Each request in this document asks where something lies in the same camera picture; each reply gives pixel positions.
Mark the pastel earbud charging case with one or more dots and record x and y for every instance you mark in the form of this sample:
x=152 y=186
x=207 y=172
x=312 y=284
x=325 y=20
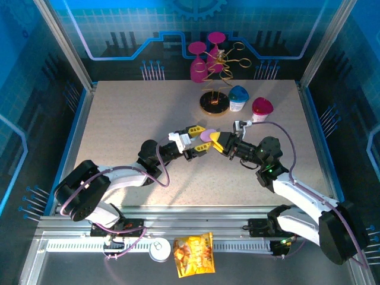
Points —
x=205 y=136

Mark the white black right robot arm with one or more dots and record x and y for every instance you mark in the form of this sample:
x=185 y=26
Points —
x=300 y=197

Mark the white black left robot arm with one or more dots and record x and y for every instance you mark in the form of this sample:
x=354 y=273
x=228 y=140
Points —
x=124 y=178

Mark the white cup pink lid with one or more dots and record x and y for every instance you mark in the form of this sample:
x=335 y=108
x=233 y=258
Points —
x=262 y=107

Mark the white cup blue lid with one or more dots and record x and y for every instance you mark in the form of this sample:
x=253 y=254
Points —
x=238 y=95

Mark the pink wine glass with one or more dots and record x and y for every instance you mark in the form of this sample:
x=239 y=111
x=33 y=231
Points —
x=215 y=37
x=197 y=72

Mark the silver tin can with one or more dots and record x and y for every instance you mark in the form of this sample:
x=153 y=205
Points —
x=159 y=250

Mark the yellow snack bag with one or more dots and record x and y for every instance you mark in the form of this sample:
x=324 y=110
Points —
x=194 y=255

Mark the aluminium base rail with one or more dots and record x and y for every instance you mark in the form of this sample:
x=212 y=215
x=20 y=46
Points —
x=193 y=219

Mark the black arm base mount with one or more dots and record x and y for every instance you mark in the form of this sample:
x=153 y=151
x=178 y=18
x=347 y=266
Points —
x=256 y=227
x=135 y=224

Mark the aluminium frame post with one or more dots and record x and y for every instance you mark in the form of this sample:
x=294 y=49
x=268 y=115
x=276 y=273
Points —
x=325 y=44
x=66 y=44

